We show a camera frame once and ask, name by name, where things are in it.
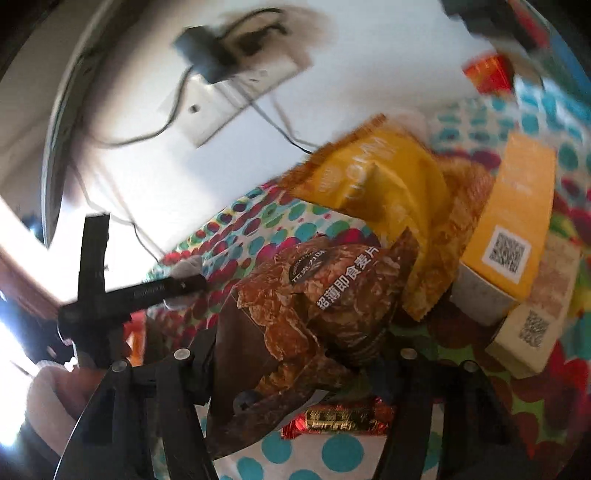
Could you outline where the blue object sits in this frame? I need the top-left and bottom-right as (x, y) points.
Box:
(545, 18), (588, 95)

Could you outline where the grey cable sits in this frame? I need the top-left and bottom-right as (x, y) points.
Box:
(76, 65), (195, 148)

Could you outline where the small red packet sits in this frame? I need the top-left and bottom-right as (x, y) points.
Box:
(462, 53), (515, 93)

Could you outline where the dotted colourful tablecloth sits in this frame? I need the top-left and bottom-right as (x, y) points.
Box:
(143, 88), (591, 480)

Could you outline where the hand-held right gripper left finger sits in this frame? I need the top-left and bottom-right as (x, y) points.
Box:
(55, 331), (219, 480)

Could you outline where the white wall socket plate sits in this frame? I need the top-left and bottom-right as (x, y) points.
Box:
(157, 55), (311, 148)

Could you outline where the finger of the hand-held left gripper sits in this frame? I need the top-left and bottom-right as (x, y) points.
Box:
(124, 273), (207, 311)

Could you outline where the person's left hand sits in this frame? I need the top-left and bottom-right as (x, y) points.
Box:
(27, 364), (106, 445)

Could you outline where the thin socket cable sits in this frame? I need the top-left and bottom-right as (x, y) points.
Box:
(249, 99), (320, 155)

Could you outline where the red candy wrapper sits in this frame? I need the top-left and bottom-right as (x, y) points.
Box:
(281, 399), (395, 439)

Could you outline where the dark object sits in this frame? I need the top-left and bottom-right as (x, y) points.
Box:
(441, 0), (550, 52)

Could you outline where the black plug adapter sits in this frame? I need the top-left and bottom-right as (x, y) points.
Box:
(173, 25), (237, 85)

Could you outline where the brown cereal packet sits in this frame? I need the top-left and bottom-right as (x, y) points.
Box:
(203, 228), (421, 462)

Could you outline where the yellow snack packet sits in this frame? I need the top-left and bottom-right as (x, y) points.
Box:
(277, 113), (497, 324)

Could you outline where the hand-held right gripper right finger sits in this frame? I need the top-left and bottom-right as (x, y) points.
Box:
(373, 347), (536, 480)

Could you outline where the pale yellow carton box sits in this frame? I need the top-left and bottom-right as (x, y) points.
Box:
(485, 240), (583, 379)

